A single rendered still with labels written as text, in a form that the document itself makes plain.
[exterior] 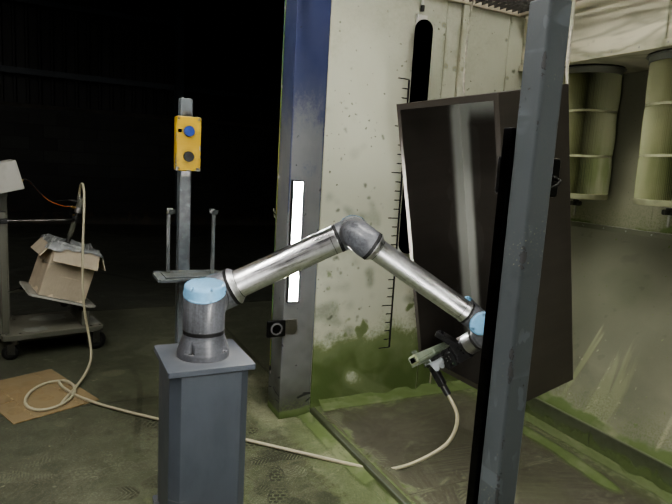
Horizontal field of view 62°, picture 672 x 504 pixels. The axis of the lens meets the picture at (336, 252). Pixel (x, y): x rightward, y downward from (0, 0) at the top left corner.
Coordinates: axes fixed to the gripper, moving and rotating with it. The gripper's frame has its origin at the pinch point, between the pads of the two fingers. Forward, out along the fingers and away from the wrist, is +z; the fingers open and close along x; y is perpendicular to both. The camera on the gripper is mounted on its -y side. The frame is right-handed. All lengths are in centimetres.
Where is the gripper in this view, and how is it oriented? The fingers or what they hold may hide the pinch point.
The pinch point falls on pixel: (428, 362)
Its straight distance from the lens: 251.7
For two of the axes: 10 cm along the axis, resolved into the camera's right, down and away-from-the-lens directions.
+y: 4.7, 8.4, -2.8
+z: -6.6, 5.5, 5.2
